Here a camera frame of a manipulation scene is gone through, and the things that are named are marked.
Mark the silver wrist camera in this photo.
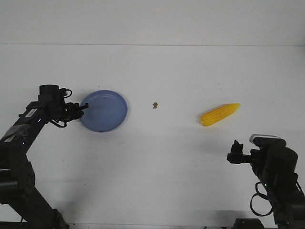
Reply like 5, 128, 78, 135
249, 134, 281, 144

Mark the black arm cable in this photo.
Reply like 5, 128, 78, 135
249, 182, 275, 217

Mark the blue round plate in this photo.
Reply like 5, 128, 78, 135
81, 90, 128, 132

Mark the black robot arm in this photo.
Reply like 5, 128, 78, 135
227, 137, 305, 229
0, 85, 89, 229

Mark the yellow corn cob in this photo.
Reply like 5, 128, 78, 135
199, 103, 241, 126

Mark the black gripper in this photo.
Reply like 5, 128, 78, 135
227, 140, 257, 164
51, 103, 89, 123

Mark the small brown table stain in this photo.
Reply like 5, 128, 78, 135
152, 102, 158, 109

